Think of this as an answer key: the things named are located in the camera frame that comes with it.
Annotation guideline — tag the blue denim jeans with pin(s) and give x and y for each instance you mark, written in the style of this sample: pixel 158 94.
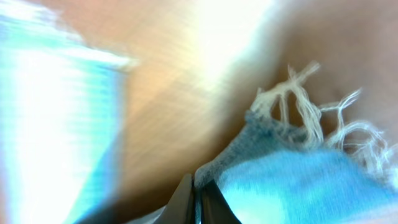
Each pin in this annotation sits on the blue denim jeans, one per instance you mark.
pixel 289 106

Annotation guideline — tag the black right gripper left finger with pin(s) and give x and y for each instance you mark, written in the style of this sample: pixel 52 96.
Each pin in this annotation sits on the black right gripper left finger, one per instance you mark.
pixel 179 210

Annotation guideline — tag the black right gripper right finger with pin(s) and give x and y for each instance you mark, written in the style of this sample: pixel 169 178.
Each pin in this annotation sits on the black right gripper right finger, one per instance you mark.
pixel 214 207

